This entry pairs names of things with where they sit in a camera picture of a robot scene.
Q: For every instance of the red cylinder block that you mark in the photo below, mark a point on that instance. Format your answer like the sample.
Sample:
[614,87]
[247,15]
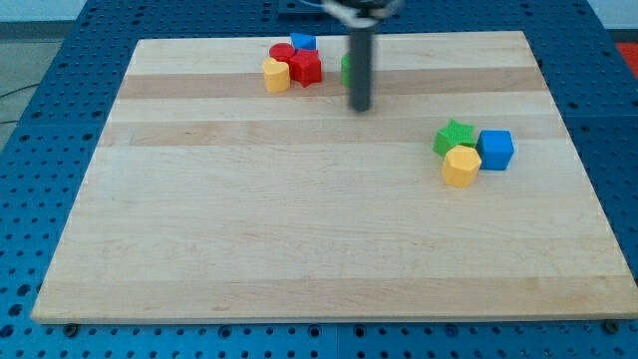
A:
[282,52]

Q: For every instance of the wooden board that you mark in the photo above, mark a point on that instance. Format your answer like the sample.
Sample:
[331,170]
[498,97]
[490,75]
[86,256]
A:
[210,200]

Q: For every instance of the green block behind rod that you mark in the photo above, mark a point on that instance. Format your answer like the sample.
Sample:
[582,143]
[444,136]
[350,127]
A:
[345,70]

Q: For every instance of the yellow heart block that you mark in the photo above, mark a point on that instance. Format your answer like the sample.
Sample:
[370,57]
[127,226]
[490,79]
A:
[276,75]

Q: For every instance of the blue pentagon block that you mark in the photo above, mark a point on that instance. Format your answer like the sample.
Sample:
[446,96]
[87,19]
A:
[302,41]

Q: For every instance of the red star block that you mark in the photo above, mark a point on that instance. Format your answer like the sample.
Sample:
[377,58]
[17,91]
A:
[306,67]

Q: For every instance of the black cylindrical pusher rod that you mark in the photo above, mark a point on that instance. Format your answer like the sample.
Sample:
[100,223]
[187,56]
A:
[361,55]

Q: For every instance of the yellow hexagon block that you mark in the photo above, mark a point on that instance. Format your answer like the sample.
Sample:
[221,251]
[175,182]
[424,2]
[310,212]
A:
[461,166]

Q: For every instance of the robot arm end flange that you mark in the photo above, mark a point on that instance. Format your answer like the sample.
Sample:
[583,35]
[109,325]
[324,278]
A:
[361,13]

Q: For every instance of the blue cube block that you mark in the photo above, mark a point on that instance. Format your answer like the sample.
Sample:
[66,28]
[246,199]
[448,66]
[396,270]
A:
[495,148]

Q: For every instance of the green star block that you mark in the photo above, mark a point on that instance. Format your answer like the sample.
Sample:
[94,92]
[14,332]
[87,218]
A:
[452,135]

